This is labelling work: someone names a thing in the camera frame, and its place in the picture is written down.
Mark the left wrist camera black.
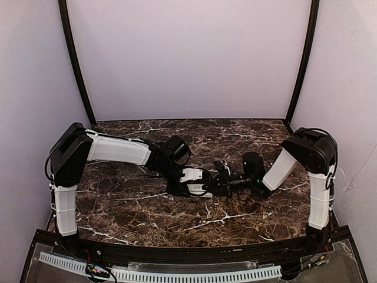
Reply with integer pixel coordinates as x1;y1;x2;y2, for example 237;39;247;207
180;167;211;183

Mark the black front rail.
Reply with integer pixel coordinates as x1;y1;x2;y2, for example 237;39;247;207
71;237;307;265

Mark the left black frame post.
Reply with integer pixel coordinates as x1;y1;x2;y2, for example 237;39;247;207
58;0;97;127

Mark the grey slotted cable duct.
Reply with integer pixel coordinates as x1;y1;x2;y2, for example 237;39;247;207
38;252;282;282

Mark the white remote control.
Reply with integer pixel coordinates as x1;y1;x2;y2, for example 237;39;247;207
178;184;213;198

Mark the black frame post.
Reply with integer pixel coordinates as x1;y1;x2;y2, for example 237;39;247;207
285;0;320;125
58;0;97;127

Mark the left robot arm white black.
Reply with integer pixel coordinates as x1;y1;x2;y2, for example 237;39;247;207
44;123;190;236

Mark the right black frame post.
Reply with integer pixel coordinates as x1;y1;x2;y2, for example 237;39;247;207
285;0;320;125

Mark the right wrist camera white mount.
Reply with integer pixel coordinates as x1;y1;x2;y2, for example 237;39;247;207
213;160;232;176

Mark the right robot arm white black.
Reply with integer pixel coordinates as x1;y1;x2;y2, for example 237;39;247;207
204;127;338;249

